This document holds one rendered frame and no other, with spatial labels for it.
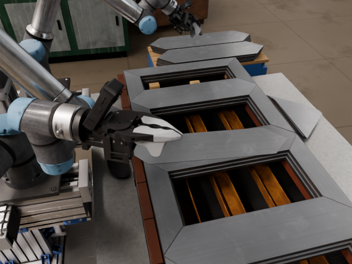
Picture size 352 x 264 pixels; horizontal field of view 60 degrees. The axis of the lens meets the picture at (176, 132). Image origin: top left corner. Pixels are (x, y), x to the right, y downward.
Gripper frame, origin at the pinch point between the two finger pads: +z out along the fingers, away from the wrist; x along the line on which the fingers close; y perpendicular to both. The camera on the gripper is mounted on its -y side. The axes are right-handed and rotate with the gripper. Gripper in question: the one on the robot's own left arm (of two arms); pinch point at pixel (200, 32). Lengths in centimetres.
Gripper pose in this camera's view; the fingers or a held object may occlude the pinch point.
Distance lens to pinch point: 165.1
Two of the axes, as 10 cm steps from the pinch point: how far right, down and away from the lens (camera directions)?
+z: 6.8, 4.3, 5.9
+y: -2.3, 8.9, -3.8
